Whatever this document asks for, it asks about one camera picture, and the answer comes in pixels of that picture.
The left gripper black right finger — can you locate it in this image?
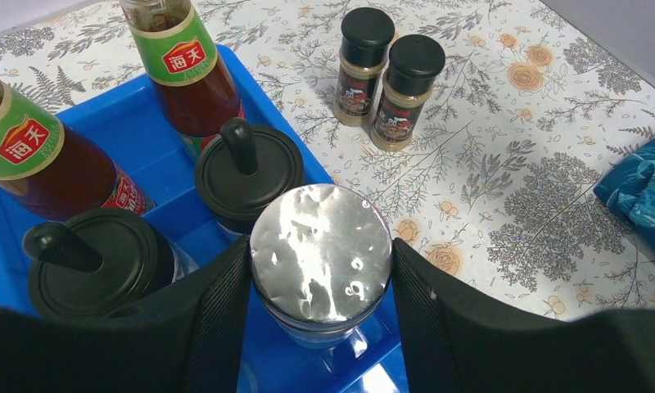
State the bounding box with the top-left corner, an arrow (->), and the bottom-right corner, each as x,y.
392,239 -> 655,392

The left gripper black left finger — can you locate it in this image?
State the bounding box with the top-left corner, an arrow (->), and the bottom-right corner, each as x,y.
0,236 -> 251,392

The clear jar black knob lid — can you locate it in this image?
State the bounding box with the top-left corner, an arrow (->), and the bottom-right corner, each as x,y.
22,208 -> 198,320

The silver lid jar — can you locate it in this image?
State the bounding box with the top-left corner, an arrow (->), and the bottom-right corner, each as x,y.
250,183 -> 393,349

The sauce bottle red label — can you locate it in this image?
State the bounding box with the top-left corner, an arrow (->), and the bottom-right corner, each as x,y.
120,0 -> 245,159

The yellow cap sauce bottle front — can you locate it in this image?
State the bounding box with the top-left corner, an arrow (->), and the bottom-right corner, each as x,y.
0,80 -> 155,221

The blue plastic divided bin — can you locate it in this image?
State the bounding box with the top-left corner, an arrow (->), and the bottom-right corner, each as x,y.
0,76 -> 408,392

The blue patterned cloth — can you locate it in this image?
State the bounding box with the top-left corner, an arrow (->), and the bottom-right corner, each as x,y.
594,138 -> 655,253

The floral tablecloth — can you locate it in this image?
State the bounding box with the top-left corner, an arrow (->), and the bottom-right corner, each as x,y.
0,1 -> 655,322

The small brown spice bottle front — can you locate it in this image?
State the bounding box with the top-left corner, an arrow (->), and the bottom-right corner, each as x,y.
370,34 -> 446,151

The small brown spice bottle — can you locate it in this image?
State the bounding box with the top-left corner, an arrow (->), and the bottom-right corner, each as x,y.
370,34 -> 446,151
333,7 -> 395,127

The small brown spice bottle rear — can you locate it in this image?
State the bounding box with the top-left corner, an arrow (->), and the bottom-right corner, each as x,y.
333,7 -> 395,127

